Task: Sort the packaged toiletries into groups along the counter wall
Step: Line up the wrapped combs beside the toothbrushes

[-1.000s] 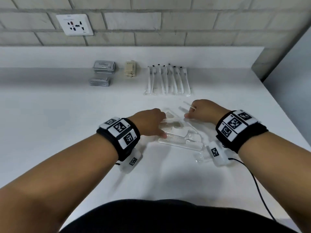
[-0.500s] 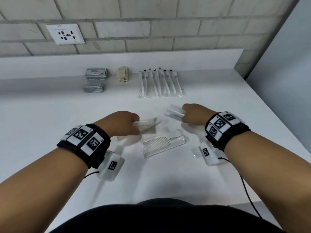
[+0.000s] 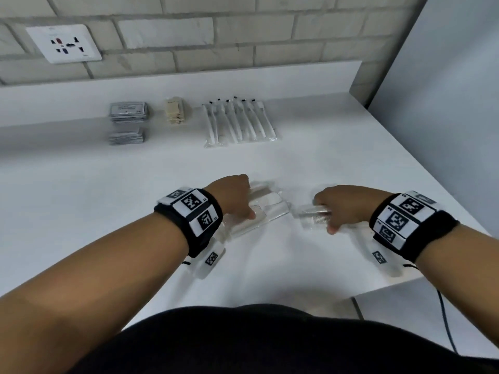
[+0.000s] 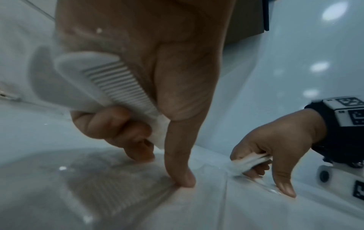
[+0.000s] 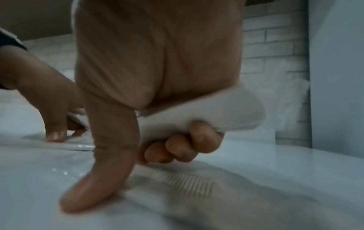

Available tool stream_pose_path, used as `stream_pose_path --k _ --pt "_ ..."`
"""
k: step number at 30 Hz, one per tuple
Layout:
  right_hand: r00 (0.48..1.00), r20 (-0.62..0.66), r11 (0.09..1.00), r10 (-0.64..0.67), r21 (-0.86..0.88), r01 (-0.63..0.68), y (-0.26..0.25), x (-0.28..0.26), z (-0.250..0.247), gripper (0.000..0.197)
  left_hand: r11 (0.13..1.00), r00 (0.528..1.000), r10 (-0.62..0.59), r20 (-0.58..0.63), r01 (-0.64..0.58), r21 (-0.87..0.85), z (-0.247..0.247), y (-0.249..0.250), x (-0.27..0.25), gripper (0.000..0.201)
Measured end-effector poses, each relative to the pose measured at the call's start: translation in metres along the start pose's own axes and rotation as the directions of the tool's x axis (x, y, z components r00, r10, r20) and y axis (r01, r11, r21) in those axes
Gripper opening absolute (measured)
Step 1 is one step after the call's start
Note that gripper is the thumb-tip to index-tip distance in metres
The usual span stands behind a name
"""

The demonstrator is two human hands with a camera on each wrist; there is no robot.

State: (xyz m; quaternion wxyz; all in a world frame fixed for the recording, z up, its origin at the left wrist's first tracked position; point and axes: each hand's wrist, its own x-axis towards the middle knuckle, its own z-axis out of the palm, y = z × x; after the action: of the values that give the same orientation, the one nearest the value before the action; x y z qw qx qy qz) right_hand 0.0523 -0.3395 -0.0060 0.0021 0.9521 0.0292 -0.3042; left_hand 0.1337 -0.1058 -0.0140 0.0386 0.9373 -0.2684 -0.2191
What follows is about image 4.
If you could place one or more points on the person's left hand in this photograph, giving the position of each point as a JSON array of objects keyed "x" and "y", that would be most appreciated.
[{"x": 176, "y": 56}]

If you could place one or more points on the shiny metal door frame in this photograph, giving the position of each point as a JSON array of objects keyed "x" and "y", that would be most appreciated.
[{"x": 266, "y": 13}]

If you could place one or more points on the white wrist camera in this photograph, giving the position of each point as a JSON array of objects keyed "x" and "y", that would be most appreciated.
[{"x": 341, "y": 177}]

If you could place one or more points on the person's right hand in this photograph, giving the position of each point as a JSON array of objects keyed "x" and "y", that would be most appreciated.
[{"x": 284, "y": 139}]

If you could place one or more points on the white countertop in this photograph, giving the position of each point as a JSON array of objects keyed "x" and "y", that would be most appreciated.
[{"x": 28, "y": 134}]

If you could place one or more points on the black marker wristband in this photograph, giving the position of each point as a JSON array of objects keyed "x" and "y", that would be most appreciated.
[{"x": 338, "y": 139}]

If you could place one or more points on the clear plastic bag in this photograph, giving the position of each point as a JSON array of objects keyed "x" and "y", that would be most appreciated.
[{"x": 113, "y": 191}]

